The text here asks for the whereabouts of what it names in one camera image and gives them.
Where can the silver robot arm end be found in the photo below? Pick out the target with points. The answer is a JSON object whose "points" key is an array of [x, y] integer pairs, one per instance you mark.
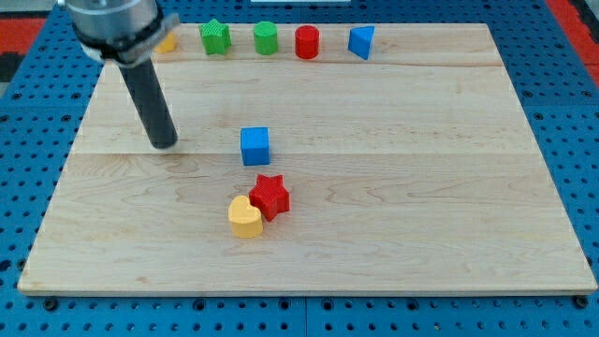
{"points": [[124, 32]]}

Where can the yellow block behind arm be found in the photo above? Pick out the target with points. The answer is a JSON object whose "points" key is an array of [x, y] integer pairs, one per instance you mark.
{"points": [[168, 44]]}

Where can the blue cube block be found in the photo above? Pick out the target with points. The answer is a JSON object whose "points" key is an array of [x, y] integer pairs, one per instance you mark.
{"points": [[255, 146]]}

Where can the blue triangle block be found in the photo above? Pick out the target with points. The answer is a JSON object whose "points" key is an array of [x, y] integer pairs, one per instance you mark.
{"points": [[360, 41]]}

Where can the red star block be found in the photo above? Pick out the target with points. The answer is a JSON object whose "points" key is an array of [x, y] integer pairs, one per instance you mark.
{"points": [[270, 196]]}

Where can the wooden board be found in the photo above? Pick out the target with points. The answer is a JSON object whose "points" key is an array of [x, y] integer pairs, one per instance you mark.
{"points": [[413, 173]]}

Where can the yellow heart block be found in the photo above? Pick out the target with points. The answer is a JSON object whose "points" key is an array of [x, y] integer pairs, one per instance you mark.
{"points": [[245, 219]]}

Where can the red cylinder block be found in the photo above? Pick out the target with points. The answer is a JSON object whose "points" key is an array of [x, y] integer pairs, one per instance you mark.
{"points": [[307, 40]]}

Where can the green cylinder block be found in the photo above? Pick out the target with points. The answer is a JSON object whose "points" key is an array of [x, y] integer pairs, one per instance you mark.
{"points": [[266, 38]]}

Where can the green star block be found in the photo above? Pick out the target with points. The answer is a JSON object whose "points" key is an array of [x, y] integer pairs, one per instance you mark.
{"points": [[215, 37]]}

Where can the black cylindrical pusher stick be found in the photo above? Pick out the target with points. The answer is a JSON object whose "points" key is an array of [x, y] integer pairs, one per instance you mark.
{"points": [[144, 88]]}

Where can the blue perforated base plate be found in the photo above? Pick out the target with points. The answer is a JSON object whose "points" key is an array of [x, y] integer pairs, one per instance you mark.
{"points": [[44, 103]]}

